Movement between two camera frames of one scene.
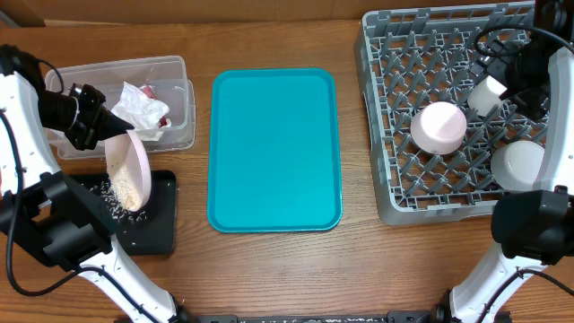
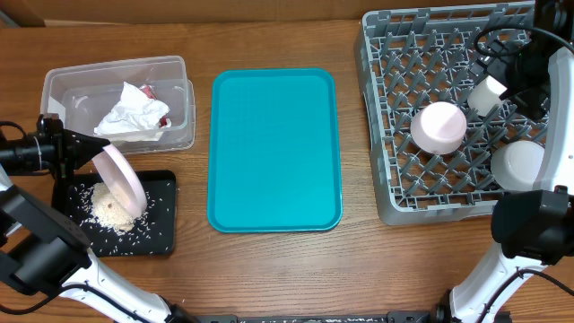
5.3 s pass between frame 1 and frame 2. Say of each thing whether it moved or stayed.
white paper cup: stayed
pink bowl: stayed
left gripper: moved
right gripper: stayed
